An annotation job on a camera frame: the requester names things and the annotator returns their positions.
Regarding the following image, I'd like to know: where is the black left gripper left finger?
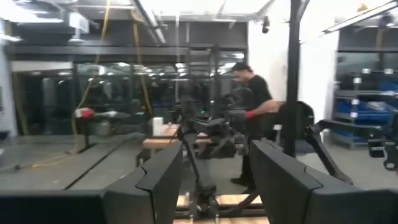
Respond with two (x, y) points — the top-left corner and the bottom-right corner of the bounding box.
(0, 142), (183, 224)

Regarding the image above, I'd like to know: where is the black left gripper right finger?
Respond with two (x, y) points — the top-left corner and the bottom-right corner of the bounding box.
(250, 139), (398, 224)

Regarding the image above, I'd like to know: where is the white cylinder container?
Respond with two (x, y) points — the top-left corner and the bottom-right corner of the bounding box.
(152, 116), (164, 137)

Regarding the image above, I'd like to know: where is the wooden table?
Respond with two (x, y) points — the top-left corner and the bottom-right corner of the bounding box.
(142, 123), (214, 149)

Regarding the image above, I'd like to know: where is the person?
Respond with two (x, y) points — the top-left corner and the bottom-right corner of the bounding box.
(230, 61), (282, 189)

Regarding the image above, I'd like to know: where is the black chair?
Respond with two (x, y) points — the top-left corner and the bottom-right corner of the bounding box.
(275, 101), (315, 142)

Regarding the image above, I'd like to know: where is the red and white stand tool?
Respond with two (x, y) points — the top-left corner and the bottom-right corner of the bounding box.
(73, 107), (121, 151)

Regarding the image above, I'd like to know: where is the shelf with blue bins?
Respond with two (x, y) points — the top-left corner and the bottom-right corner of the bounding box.
(332, 68), (398, 150)

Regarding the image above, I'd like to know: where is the ceiling light fixture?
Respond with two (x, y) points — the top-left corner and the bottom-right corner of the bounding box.
(322, 0), (398, 35)

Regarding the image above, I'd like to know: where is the black upright frame post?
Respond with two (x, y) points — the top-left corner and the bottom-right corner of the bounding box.
(284, 0), (311, 158)

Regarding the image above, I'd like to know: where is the hanging yellow strap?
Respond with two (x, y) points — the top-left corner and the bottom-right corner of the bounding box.
(70, 0), (111, 135)
(129, 9), (154, 116)

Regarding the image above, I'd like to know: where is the black ceiling camera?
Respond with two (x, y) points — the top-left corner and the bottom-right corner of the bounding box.
(261, 15), (271, 34)

